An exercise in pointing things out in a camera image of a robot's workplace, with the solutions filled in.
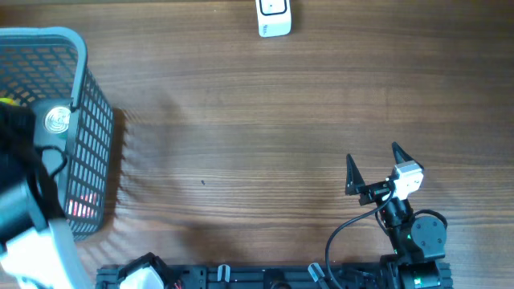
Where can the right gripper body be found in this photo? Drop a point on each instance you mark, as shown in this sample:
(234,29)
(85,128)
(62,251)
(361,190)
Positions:
(373,193)

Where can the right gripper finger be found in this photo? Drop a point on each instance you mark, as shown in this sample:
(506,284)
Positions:
(354,181)
(401,156)

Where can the red juice carton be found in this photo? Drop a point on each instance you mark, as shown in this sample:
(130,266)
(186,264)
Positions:
(86,206)

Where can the silver top tin can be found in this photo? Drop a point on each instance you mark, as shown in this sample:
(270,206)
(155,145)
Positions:
(57,119)

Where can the yellow lid jar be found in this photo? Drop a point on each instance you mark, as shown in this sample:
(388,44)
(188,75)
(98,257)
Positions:
(9,101)

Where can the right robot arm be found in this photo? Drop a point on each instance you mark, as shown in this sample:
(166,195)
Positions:
(417,237)

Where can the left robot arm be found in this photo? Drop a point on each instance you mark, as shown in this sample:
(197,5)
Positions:
(37,245)

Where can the white barcode scanner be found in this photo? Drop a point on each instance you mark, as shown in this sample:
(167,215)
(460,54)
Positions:
(274,17)

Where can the grey plastic mesh basket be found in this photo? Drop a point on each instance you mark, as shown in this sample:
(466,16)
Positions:
(46,67)

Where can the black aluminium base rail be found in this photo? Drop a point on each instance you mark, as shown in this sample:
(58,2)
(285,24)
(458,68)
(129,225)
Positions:
(281,277)

